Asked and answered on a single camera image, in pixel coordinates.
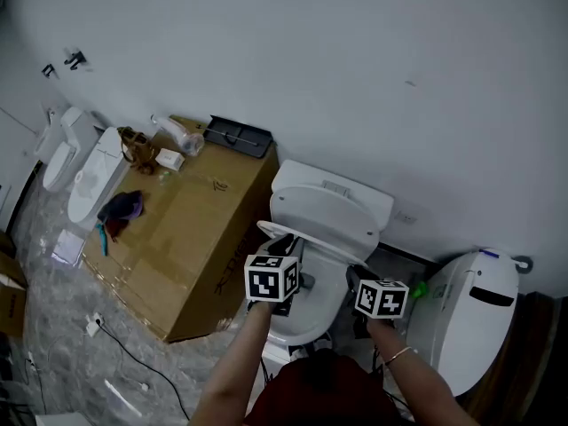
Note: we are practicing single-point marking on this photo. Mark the wide black wall hook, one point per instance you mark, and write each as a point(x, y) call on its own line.
point(74, 59)

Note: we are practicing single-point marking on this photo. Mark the small open cardboard box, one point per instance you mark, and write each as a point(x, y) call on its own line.
point(11, 304)

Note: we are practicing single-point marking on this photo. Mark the green plastic object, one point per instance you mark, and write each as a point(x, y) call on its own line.
point(419, 289)

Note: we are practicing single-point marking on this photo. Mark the person's right forearm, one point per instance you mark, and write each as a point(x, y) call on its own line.
point(417, 380)

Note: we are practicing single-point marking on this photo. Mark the dark red cloth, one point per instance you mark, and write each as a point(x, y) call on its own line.
point(116, 228)

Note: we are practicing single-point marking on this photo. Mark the clear plastic wrapped tube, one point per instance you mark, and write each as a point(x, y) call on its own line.
point(177, 131)

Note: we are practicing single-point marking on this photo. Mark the narrow white power strip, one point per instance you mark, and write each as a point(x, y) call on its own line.
point(31, 360)

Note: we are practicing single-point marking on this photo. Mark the brown bag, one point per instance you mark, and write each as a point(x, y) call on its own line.
point(137, 149)

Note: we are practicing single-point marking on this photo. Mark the person's right shoe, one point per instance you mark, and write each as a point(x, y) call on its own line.
point(323, 345)

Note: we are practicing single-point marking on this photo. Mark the white wall socket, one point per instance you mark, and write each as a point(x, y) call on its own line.
point(406, 217)

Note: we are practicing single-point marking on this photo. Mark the teal tool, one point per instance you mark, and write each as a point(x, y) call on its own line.
point(102, 240)

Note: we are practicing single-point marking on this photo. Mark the person's shoe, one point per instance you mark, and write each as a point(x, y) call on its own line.
point(323, 345)
point(299, 352)

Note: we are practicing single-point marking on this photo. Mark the person's left forearm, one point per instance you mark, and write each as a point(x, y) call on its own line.
point(235, 371)

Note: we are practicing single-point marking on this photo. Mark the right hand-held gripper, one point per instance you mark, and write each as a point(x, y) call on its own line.
point(381, 299)

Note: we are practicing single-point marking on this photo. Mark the shiny white sheet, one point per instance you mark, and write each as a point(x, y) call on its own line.
point(66, 246)

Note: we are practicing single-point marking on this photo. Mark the white toilet with black slot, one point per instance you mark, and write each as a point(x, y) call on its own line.
point(457, 326)

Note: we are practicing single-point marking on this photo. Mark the dark purple cloth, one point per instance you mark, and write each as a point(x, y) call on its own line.
point(122, 207)

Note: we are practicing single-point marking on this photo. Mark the small white box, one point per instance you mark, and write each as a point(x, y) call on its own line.
point(170, 159)

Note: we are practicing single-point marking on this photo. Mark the white toilet with flat lid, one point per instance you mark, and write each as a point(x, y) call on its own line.
point(97, 171)

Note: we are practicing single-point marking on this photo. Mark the large brown cardboard box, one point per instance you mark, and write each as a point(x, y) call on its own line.
point(186, 238)

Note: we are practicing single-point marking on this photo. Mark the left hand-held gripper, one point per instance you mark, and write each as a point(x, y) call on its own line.
point(268, 280)

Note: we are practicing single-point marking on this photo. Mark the person's dark red skirt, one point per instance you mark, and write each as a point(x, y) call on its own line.
point(319, 393)

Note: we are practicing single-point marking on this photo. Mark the black metal tray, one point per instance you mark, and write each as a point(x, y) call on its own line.
point(235, 138)

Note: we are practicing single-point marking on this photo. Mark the grey wall valve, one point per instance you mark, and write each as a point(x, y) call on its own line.
point(524, 264)

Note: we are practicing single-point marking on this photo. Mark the small black wall hook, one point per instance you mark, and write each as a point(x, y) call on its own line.
point(49, 70)

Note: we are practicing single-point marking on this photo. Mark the white toilet lid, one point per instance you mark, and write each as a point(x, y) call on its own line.
point(324, 215)

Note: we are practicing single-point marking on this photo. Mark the white tissue roll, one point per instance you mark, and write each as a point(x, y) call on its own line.
point(82, 179)

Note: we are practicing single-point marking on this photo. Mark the person's left shoe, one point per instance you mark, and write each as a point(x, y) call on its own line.
point(299, 352)

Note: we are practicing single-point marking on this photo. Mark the white toilet with tall tank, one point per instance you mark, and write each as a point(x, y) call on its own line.
point(62, 167)

